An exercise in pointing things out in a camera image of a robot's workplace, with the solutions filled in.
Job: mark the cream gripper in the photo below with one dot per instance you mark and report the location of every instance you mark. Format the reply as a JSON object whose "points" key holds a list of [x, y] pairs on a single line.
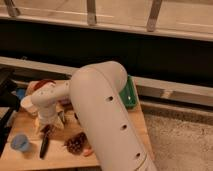
{"points": [[40, 124]]}

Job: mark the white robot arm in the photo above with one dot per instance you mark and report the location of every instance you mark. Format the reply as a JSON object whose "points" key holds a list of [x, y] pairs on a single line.
{"points": [[94, 93]]}

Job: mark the white paper cup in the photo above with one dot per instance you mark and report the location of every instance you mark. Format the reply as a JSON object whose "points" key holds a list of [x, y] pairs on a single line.
{"points": [[27, 104]]}

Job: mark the blue plastic cup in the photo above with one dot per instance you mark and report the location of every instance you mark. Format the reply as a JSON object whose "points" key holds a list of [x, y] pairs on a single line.
{"points": [[20, 143]]}

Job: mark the red bowl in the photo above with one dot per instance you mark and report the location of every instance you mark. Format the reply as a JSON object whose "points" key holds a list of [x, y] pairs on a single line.
{"points": [[41, 83]]}

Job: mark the bunch of dark grapes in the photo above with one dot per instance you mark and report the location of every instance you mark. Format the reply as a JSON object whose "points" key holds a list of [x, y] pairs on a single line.
{"points": [[76, 143]]}

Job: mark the black stand at left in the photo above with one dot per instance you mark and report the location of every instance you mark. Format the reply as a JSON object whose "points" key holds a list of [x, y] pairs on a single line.
{"points": [[7, 99]]}

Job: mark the green plastic tray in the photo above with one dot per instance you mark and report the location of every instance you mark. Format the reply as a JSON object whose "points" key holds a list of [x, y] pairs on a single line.
{"points": [[128, 95]]}

